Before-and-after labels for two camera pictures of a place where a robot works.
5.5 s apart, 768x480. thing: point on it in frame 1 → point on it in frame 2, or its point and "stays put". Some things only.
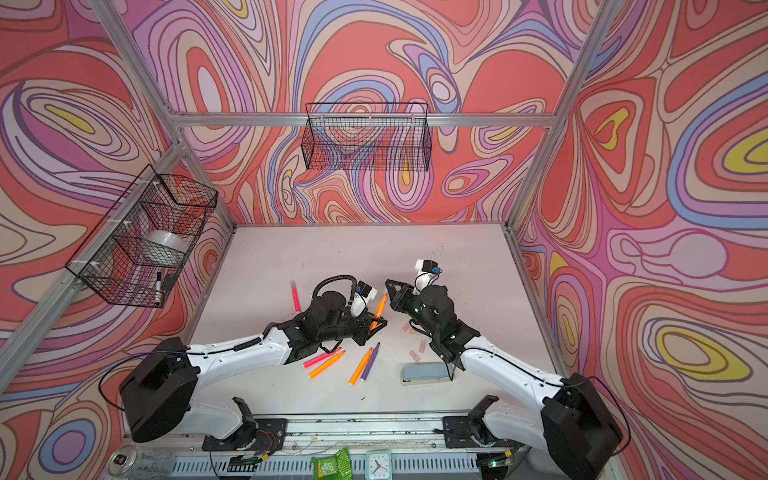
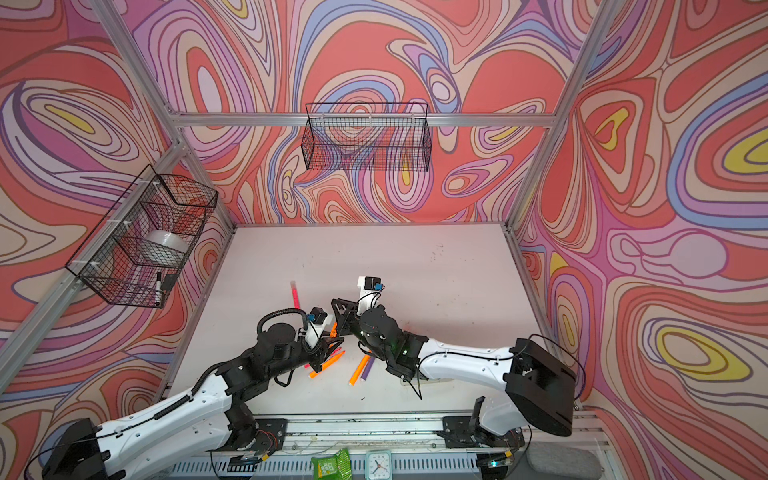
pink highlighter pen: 296,297 stays put
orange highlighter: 361,366 stays put
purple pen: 370,362 stays put
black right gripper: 411,301 → 355,318
